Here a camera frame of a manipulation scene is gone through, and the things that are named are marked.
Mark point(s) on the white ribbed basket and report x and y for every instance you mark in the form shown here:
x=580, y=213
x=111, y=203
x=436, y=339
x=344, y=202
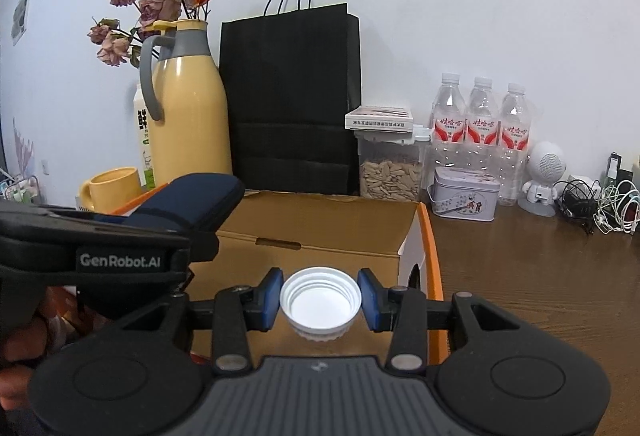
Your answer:
x=85, y=203

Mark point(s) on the white milk carton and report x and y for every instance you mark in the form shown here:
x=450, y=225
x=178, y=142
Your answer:
x=143, y=136

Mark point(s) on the yellow thermos jug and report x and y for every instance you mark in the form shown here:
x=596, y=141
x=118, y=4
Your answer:
x=190, y=116

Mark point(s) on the white jar lid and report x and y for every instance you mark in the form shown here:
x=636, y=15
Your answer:
x=320, y=306

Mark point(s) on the white wall socket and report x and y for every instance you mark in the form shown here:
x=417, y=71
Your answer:
x=46, y=166

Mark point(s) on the person's left hand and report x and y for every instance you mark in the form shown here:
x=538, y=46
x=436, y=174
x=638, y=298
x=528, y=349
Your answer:
x=25, y=346

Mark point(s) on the red cardboard box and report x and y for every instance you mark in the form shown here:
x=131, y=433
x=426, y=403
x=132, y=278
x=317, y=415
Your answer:
x=310, y=226

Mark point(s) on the yellow mug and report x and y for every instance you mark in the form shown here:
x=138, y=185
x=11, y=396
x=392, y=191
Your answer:
x=117, y=188

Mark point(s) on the white robot speaker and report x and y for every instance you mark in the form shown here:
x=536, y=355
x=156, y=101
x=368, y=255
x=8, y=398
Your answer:
x=545, y=164

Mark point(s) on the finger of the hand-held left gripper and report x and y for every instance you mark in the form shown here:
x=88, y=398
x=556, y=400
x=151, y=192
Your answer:
x=205, y=246

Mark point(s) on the navy blue zip case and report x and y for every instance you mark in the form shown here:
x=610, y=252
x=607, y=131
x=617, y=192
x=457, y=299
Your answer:
x=200, y=201

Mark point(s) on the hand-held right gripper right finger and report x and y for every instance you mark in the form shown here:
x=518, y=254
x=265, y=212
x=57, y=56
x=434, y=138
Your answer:
x=369, y=298

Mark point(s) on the purple flower wall sticker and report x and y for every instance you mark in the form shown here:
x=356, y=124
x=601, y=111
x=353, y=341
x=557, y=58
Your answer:
x=23, y=149

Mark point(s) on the clear seed container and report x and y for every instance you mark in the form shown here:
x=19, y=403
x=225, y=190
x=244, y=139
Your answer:
x=390, y=176

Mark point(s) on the small wall picture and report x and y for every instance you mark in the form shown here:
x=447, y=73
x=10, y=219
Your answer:
x=21, y=16

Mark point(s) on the pale tin box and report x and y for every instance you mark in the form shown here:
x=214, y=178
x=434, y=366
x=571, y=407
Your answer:
x=462, y=196

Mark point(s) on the black paper bag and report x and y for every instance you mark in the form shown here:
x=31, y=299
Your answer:
x=290, y=91

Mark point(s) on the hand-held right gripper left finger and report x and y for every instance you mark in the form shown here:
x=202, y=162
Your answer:
x=272, y=298

